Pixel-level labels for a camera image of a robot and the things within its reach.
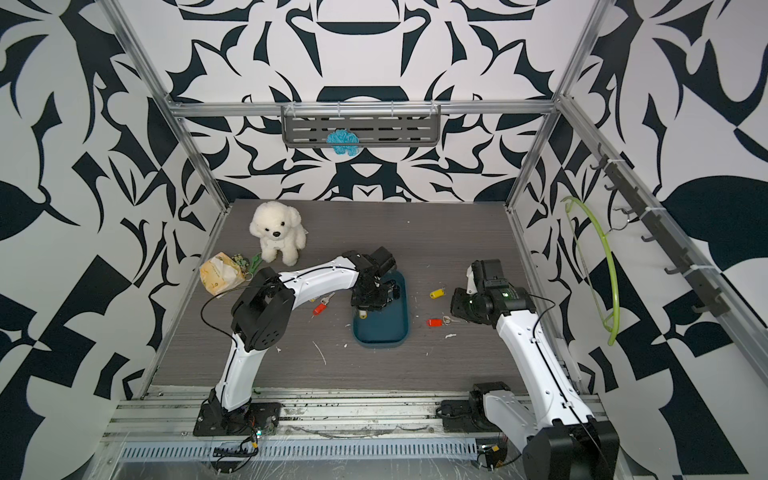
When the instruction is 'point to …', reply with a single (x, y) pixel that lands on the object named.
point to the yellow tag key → (437, 293)
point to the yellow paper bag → (220, 274)
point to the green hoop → (614, 336)
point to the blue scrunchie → (343, 136)
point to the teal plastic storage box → (387, 327)
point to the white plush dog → (279, 229)
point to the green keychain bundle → (248, 267)
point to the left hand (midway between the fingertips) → (381, 302)
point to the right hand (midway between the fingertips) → (456, 301)
